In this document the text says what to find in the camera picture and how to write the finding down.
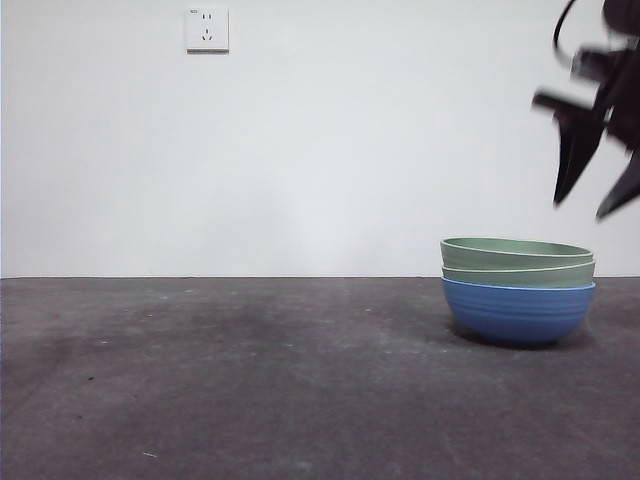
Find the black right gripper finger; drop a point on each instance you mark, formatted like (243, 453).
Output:
(577, 150)
(625, 190)

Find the green ribbed bowl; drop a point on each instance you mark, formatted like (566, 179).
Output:
(520, 277)
(505, 252)

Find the blue ribbed bowl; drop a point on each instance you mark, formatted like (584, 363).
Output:
(517, 315)

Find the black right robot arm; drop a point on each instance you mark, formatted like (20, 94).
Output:
(625, 15)

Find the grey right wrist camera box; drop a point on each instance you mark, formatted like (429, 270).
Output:
(587, 62)

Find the white wall socket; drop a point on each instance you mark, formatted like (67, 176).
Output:
(208, 29)

